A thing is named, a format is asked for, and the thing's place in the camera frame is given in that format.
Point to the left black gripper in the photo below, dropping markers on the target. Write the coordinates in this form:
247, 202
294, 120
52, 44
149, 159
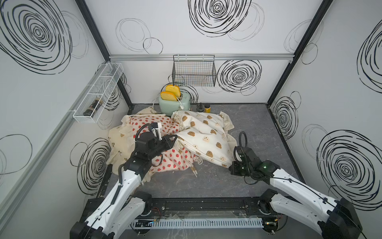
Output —
167, 143

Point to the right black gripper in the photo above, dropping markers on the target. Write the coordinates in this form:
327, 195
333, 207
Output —
233, 170

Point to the cream bear print pillow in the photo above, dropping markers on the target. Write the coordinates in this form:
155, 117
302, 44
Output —
206, 136

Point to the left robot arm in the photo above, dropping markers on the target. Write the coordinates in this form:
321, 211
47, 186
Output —
124, 204

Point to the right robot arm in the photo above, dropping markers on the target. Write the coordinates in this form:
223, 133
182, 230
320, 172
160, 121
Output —
331, 218

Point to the mint green toaster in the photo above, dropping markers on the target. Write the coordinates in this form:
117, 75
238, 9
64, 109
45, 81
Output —
183, 103

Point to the front yellow toast slice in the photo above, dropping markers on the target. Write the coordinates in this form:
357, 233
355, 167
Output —
168, 96

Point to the yellow toast slice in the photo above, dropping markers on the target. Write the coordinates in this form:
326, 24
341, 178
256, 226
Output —
168, 96
174, 90

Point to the rear yellow toast slice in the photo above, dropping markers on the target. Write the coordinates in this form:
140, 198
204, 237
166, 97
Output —
174, 90

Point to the black lid spice jar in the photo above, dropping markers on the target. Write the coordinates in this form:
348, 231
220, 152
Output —
200, 108

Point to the yellow spice jar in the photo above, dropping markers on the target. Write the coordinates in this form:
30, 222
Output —
207, 108

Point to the dark item in shelf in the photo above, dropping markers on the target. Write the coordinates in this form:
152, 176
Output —
94, 106

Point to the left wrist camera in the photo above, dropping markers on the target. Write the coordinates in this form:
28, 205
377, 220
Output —
155, 128

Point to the white wire wall shelf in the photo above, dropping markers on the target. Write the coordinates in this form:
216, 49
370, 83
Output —
105, 88

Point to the white slotted cable duct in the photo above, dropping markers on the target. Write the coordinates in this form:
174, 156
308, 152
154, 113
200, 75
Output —
214, 223

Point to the black wire basket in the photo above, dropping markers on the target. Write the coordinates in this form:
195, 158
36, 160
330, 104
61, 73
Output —
194, 70

